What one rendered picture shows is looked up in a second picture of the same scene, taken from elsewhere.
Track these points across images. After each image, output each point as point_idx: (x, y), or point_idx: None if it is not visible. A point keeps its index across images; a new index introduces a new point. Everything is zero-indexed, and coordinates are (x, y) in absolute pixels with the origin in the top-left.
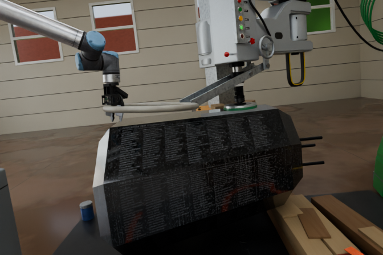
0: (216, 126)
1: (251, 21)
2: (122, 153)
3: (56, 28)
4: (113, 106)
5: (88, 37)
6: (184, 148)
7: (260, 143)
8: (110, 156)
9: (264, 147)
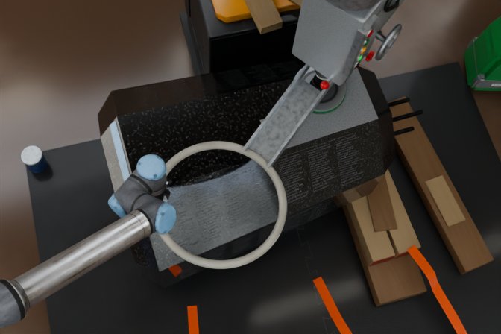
0: (293, 163)
1: (376, 24)
2: (171, 229)
3: (122, 250)
4: None
5: (160, 232)
6: (252, 206)
7: (347, 179)
8: (156, 236)
9: (352, 183)
